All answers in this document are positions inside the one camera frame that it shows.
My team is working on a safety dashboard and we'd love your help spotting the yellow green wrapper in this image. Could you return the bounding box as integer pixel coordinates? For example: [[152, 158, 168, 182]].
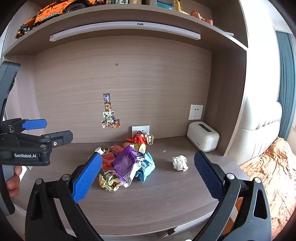
[[99, 170, 123, 192]]

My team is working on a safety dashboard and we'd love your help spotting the red crumpled snack bag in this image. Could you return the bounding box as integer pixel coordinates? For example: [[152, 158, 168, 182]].
[[126, 131, 154, 146]]

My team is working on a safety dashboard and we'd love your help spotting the small round metal can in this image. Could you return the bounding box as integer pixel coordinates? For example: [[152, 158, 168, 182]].
[[133, 143, 147, 154]]

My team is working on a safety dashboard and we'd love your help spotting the orange toy figure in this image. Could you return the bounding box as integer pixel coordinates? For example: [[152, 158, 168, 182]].
[[191, 10, 213, 25]]

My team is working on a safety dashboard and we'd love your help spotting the orange brick toy car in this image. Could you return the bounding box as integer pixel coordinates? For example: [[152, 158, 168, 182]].
[[16, 0, 105, 39]]

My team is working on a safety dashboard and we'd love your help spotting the grey blue curtain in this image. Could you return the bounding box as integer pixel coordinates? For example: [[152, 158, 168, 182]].
[[276, 31, 296, 142]]

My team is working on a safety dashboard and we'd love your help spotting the cluster of cartoon stickers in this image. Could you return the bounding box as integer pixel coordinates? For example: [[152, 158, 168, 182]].
[[101, 93, 121, 129]]

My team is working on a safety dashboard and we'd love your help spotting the light blue wrapper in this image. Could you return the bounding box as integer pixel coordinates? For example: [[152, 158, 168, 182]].
[[135, 152, 156, 182]]

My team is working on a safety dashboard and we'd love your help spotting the white paper ball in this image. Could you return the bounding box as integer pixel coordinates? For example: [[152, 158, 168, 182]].
[[172, 155, 188, 172]]

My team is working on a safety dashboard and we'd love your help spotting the purple foil wrapper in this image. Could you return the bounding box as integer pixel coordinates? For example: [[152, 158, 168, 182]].
[[111, 146, 144, 188]]

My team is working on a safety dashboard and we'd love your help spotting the row of books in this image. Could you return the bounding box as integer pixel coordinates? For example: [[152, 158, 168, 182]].
[[105, 0, 151, 5]]

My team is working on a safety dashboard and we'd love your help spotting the white wall socket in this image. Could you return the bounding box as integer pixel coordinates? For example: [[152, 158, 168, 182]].
[[188, 104, 204, 120]]

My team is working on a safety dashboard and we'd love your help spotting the blue box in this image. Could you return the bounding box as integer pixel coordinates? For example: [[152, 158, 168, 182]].
[[156, 0, 174, 10]]

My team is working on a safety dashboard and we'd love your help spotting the white rounded desktop box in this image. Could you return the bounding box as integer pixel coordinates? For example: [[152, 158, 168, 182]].
[[186, 121, 220, 153]]

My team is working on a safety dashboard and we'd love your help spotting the white padded bed headboard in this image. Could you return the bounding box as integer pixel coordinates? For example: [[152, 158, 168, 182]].
[[236, 95, 284, 166]]

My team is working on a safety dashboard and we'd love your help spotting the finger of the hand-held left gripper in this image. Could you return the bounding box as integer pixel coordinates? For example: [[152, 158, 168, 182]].
[[21, 130, 73, 149], [7, 118, 48, 133]]

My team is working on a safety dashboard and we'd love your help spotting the loose white socket plate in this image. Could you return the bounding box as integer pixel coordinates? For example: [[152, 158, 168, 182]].
[[132, 125, 150, 139]]

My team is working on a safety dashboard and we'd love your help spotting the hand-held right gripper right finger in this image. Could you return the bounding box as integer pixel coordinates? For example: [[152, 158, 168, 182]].
[[193, 151, 273, 241]]

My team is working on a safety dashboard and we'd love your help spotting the white light bar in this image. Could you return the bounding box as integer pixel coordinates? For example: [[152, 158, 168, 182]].
[[50, 21, 201, 42]]

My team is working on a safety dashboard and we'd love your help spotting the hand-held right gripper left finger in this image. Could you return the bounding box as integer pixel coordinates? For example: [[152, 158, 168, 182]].
[[25, 152, 104, 241]]

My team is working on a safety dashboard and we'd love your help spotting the red gold cardboard box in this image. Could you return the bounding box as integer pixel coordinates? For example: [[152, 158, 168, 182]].
[[101, 145, 125, 171]]

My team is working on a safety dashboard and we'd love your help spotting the person's left hand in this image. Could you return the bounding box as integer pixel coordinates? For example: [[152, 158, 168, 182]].
[[6, 165, 23, 198]]

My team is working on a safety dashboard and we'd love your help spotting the wooden wall shelf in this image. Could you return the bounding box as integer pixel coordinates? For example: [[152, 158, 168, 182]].
[[2, 0, 249, 57]]

